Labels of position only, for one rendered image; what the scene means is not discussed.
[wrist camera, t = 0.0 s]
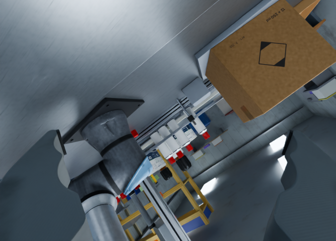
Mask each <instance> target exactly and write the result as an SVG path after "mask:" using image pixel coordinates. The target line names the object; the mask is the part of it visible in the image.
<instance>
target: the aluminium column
mask: <svg viewBox="0 0 336 241"><path fill-rule="evenodd" d="M140 185H141V187H142V188H143V190H144V192H145V193H146V195H147V196H148V198H149V199H150V201H151V203H152V204H153V206H154V207H155V209H156V211H157V212H158V214H159V215H160V217H161V218H162V220H163V222H164V223H165V225H166V226H167V228H168V229H169V231H170V233H171V234H172V236H173V237H174V239H175V240H176V241H191V240H190V238H189V237H188V235H187V234H186V232H185V231H184V229H183V228H182V226H181V225H180V223H179V221H178V220H177V218H176V217H175V215H174V214H173V212H172V211H171V209H170V208H169V206H168V205H167V203H166V201H165V200H164V198H163V197H162V195H161V194H160V192H159V191H158V189H157V188H156V186H155V185H154V183H153V181H152V180H151V178H150V177H149V176H147V177H146V178H145V179H144V180H143V181H142V182H141V183H140Z"/></svg>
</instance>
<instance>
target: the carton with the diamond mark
mask: <svg viewBox="0 0 336 241"><path fill-rule="evenodd" d="M334 63H336V50H335V49H334V48H333V47H332V46H331V45H330V44H329V43H328V42H327V41H326V40H325V39H324V38H323V37H322V36H321V35H320V34H319V33H318V32H317V31H316V30H315V29H314V28H313V27H312V26H311V25H310V24H309V23H308V22H307V21H306V20H305V19H304V18H303V17H302V16H301V15H300V14H299V13H298V12H297V11H296V10H295V9H294V8H293V7H292V6H291V5H290V4H289V3H288V2H287V1H286V0H279V1H277V2H276V3H274V4H273V5H272V6H270V7H269V8H267V9H266V10H265V11H263V12H262V13H260V14H259V15H258V16H256V17H255V18H253V19H252V20H251V21H249V22H248V23H246V24H245V25H244V26H242V27H241V28H240V29H238V30H237V31H235V32H234V33H233V34H231V35H230V36H228V37H227V38H226V39H224V40H223V41H221V42H220V43H219V44H217V45H216V46H214V47H213V48H212V49H211V50H210V53H209V58H208V63H207V68H206V72H205V76H206V77H207V78H208V79H209V81H210V82H211V83H212V84H213V86H214V87H215V88H216V89H217V91H218V92H219V93H220V94H221V96H222V97H223V98H224V99H225V101H226V102H227V103H228V104H229V105H230V107H231V108H232V109H233V110H234V112H235V113H236V114H237V115H238V117H239V118H240V119H241V120H242V122H243V123H246V122H248V121H251V120H253V119H255V118H257V117H259V116H261V115H263V114H265V113H266V112H268V111H269V110H270V109H272V108H273V107H275V106H276V105H277V104H279V103H280V102H282V101H283V100H284V99H286V98H287V97H288V96H290V95H291V94H293V93H294V92H295V91H297V90H298V89H300V88H301V87H302V86H304V85H305V84H306V83H308V82H309V81H311V80H312V79H313V78H315V77H316V76H318V75H319V74H320V73H322V72H323V71H324V70H326V69H327V68H329V67H330V66H331V65H333V64H334Z"/></svg>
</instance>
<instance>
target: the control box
mask: <svg viewBox="0 0 336 241"><path fill-rule="evenodd" d="M153 230H154V231H155V233H156V235H157V236H158V238H159V239H160V241H176V240H175V239H174V237H173V235H172V234H171V232H170V231H169V229H168V228H167V226H166V224H165V223H164V221H163V220H162V218H160V219H158V220H157V221H156V222H155V227H153Z"/></svg>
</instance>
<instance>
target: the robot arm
mask: <svg viewBox="0 0 336 241"><path fill-rule="evenodd" d="M81 135H82V137H83V139H84V140H85V141H86V142H87V143H89V144H90V145H91V146H92V147H93V148H94V149H96V150H97V151H98V152H99V153H100V155H101V157H102V158H103V160H102V161H100V162H99V163H97V164H95V165H94V166H92V167H91V168H89V169H88V170H86V171H84V172H83V173H81V174H80V175H78V176H77V177H74V178H72V179H70V177H69V174H68V170H67V167H66V164H65V161H64V155H67V152H66V149H65V146H64V143H63V140H62V137H61V133H60V131H59V129H57V130H49V131H48V132H47V133H45V134H44V135H43V136H42V137H41V138H40V139H39V140H38V141H37V142H36V143H35V144H34V145H33V146H32V147H31V148H30V149H29V150H28V151H27V152H26V153H25V154H24V155H23V156H22V157H21V158H20V159H19V160H18V161H17V162H16V163H15V164H14V165H13V166H12V167H11V168H10V169H9V170H8V172H7V173H6V174H5V175H4V177H3V178H2V179H1V181H0V241H129V240H128V238H127V236H126V234H125V231H124V229H123V227H122V225H121V222H120V220H119V218H118V216H117V214H116V208H117V205H118V202H117V199H116V197H117V196H119V195H120V194H121V193H123V194H124V195H126V196H127V195H128V194H129V193H130V192H131V191H132V190H133V189H134V188H135V187H136V186H138V185H139V184H140V183H141V182H142V181H143V180H144V179H145V178H146V177H147V176H148V175H149V174H150V173H151V172H152V171H153V166H152V164H151V163H150V161H149V159H148V156H146V155H145V153H144V152H143V150H142V148H141V147H140V145H139V144H138V142H137V141H136V139H135V138H134V136H133V135H132V133H131V131H130V128H129V124H128V120H127V117H126V115H125V113H124V112H123V110H121V109H115V110H111V111H108V112H106V113H104V114H102V115H100V116H98V117H96V118H95V119H93V120H92V121H91V122H89V123H88V124H87V125H86V126H85V127H84V128H83V130H82V131H81ZM282 155H284V158H285V159H286V162H287V164H286V166H285V169H284V171H283V174H282V176H281V179H280V181H281V183H282V185H283V187H284V191H283V192H281V193H280V194H279V195H278V198H277V200H276V202H275V205H274V207H273V210H272V212H271V215H270V217H269V220H268V222H267V226H266V230H265V234H264V238H263V241H336V162H335V161H334V160H333V159H332V158H331V157H330V156H328V155H327V154H326V153H325V152H324V151H323V150H322V149H321V148H319V147H318V146H317V145H316V144H315V143H314V142H313V141H311V140H310V139H309V138H308V137H307V136H306V135H305V134H304V133H302V132H301V131H298V130H288V133H287V136H286V139H285V143H284V147H283V150H282Z"/></svg>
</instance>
